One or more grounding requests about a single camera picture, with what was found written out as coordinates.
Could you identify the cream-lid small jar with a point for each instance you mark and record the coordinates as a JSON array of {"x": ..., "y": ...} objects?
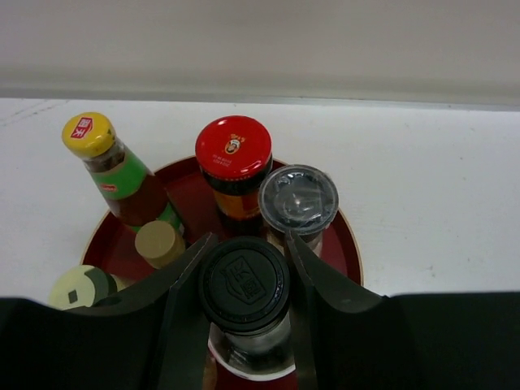
[{"x": 84, "y": 285}]

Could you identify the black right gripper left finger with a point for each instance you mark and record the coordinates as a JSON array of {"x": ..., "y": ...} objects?
[{"x": 151, "y": 335}]

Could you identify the tall soy sauce bottle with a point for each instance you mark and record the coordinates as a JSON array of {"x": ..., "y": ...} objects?
[{"x": 243, "y": 287}]

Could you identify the black-top pepper grinder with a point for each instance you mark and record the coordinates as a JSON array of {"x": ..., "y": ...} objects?
[{"x": 301, "y": 199}]

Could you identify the yellow-cap green-label sauce bottle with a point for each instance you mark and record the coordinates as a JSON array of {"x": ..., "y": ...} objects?
[{"x": 134, "y": 194}]

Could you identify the round red tray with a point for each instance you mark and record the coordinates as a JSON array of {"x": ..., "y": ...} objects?
[{"x": 111, "y": 247}]

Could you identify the red-lid chili sauce jar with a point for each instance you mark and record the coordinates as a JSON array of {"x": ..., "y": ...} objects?
[{"x": 234, "y": 154}]

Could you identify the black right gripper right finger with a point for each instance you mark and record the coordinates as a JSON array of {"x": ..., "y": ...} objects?
[{"x": 345, "y": 336}]

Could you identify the small yellow-label dark bottle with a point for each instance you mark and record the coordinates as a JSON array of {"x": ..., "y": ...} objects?
[{"x": 159, "y": 243}]

